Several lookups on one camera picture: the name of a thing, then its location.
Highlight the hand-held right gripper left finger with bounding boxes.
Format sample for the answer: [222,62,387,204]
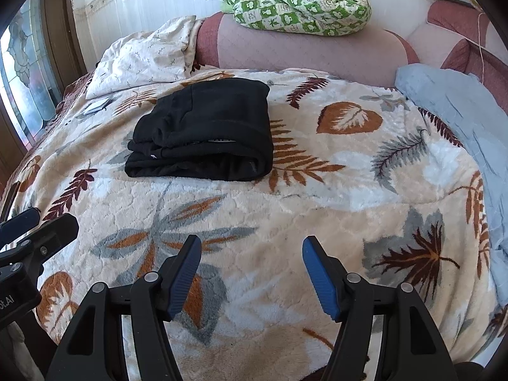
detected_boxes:
[47,235,202,381]

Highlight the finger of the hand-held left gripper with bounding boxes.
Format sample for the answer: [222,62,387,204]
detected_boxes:
[24,213,79,271]
[0,208,41,239]

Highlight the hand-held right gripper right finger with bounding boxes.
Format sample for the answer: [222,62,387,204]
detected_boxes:
[302,237,461,381]

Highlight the black pants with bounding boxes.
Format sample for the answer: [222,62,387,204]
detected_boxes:
[124,78,274,181]

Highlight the leaf print fleece blanket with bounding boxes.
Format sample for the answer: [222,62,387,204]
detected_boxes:
[0,67,501,381]

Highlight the small flat grey phone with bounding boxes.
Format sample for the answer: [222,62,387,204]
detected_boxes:
[82,97,110,117]

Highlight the stained glass window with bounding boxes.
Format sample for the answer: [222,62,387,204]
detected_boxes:
[0,0,64,151]

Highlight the white floral pillow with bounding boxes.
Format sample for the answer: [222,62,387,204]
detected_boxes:
[85,15,197,100]

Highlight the light blue blanket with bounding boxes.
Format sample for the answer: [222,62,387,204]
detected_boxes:
[395,64,508,263]

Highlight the pink padded bed headboard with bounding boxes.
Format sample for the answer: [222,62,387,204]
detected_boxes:
[190,0,508,104]

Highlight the green checkered quilt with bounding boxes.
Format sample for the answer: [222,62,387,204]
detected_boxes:
[198,0,371,37]

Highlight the brown wooden door frame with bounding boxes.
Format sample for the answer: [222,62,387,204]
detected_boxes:
[40,0,98,92]

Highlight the white cable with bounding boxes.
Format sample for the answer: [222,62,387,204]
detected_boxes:
[477,9,488,85]

